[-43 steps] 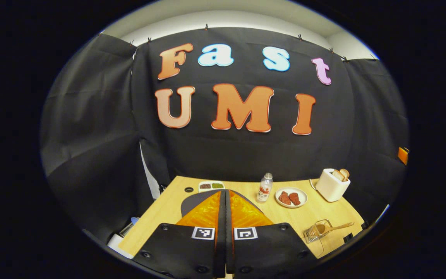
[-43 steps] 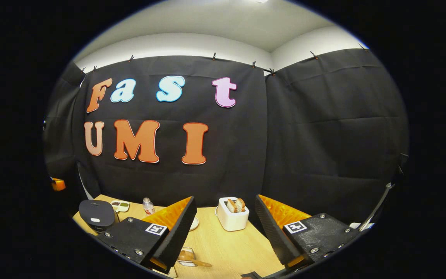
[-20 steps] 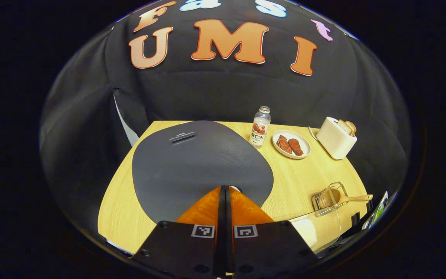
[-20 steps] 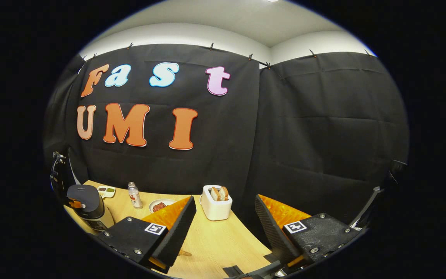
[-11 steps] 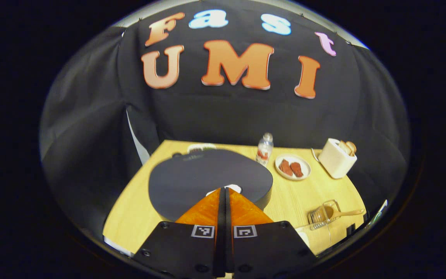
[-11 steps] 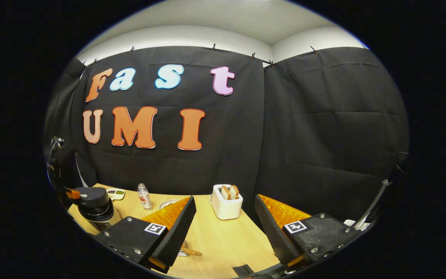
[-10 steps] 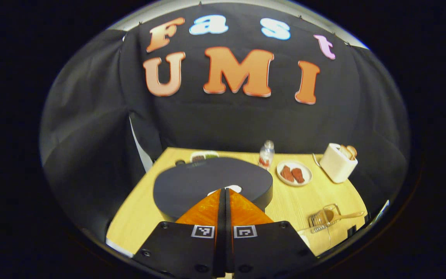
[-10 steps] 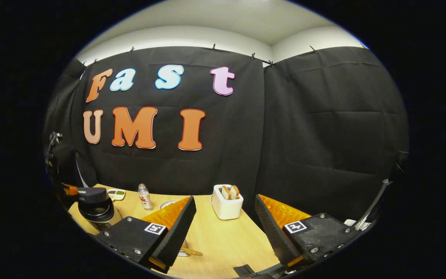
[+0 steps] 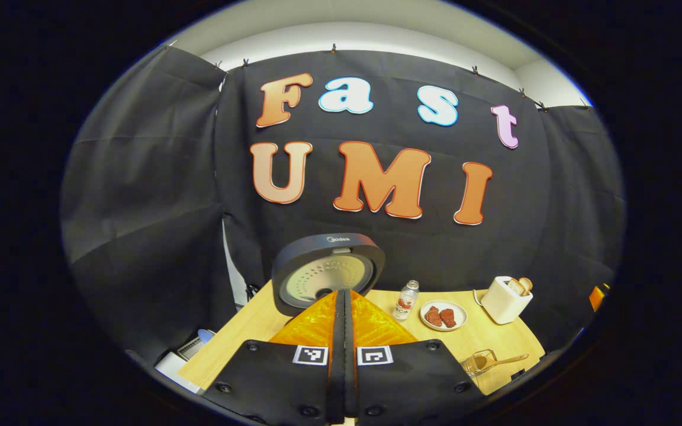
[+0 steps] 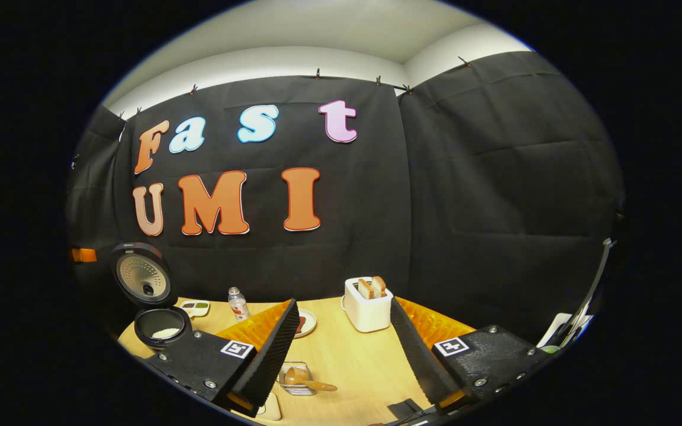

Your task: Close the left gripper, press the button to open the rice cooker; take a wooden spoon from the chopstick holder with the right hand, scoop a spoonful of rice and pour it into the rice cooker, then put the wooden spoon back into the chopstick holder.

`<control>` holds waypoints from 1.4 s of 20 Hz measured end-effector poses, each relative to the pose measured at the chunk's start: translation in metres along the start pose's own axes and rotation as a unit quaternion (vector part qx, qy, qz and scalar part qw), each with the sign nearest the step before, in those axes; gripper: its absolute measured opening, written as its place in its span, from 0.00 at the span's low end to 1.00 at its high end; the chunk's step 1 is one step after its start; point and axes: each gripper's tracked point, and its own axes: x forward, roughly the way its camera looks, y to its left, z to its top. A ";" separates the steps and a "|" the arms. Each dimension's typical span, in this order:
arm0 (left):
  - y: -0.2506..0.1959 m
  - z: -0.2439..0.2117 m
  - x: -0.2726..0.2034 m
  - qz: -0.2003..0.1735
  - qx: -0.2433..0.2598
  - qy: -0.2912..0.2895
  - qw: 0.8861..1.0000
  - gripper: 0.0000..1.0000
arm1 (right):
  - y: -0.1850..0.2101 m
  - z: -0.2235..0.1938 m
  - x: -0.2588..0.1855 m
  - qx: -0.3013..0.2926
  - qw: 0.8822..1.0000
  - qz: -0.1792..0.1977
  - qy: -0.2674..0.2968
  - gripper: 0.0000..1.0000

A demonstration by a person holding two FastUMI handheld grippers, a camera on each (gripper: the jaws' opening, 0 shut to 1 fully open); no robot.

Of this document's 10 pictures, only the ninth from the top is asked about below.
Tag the toast bread slices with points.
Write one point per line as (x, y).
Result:
(521, 286)

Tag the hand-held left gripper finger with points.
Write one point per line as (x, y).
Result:
(350, 367)
(338, 367)

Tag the wooden spoon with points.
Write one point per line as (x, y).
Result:
(498, 361)

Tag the black rice cooker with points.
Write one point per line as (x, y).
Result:
(329, 272)

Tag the white toaster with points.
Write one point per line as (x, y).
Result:
(502, 305)

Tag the small clear bottle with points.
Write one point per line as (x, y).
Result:
(406, 302)

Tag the red meat piece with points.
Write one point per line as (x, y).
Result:
(448, 318)
(434, 317)

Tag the white round plate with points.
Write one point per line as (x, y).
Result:
(458, 312)

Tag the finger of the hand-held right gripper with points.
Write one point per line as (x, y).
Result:
(598, 297)

